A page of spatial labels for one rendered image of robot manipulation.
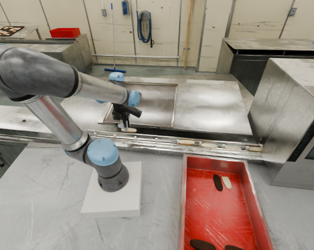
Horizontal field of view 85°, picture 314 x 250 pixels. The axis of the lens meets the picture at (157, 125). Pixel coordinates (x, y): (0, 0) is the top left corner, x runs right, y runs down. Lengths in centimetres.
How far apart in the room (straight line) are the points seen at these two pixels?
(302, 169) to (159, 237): 71
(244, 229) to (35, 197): 98
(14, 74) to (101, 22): 452
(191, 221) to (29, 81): 77
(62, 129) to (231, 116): 105
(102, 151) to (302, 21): 486
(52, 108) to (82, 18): 458
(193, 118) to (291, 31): 409
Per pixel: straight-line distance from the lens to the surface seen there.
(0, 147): 173
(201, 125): 120
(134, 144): 109
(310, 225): 107
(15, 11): 620
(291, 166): 101
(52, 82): 51
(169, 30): 458
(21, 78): 52
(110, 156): 72
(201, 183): 97
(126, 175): 87
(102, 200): 88
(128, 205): 84
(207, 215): 90
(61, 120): 71
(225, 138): 126
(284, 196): 110
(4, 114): 170
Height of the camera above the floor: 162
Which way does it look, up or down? 38 degrees down
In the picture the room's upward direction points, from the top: 1 degrees counter-clockwise
